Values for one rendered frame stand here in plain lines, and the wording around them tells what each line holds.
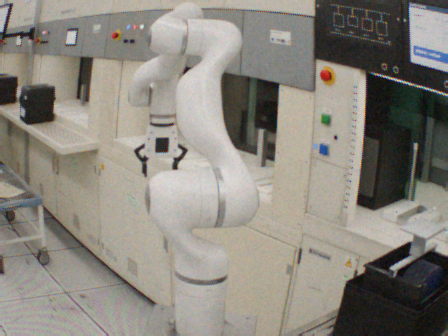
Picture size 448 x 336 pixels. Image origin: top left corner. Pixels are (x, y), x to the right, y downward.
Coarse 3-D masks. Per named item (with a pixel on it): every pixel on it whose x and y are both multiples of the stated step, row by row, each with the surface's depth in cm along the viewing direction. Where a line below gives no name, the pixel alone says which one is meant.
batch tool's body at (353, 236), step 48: (384, 0) 155; (432, 0) 138; (336, 48) 177; (336, 96) 181; (384, 96) 217; (432, 96) 199; (336, 144) 185; (384, 144) 197; (336, 192) 187; (384, 192) 205; (432, 192) 230; (336, 240) 188; (384, 240) 173; (432, 240) 171; (336, 288) 189
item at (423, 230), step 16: (416, 224) 125; (432, 224) 124; (416, 240) 123; (384, 256) 131; (400, 256) 138; (416, 256) 123; (432, 256) 131; (368, 272) 126; (384, 272) 121; (400, 272) 141; (368, 288) 126; (384, 288) 122; (400, 288) 117; (416, 288) 112; (400, 304) 117; (416, 304) 114
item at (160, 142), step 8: (152, 128) 177; (160, 128) 178; (168, 128) 178; (176, 128) 179; (152, 136) 178; (160, 136) 178; (168, 136) 179; (176, 136) 180; (152, 144) 178; (160, 144) 179; (168, 144) 179; (176, 144) 180; (144, 152) 182; (152, 152) 179; (160, 152) 179; (168, 152) 180; (176, 152) 181
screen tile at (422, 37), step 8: (416, 16) 145; (424, 16) 143; (432, 16) 140; (440, 16) 138; (424, 24) 144; (432, 24) 141; (440, 24) 138; (416, 32) 147; (424, 32) 144; (440, 32) 139; (416, 40) 148; (424, 40) 145; (432, 40) 143; (440, 40) 140
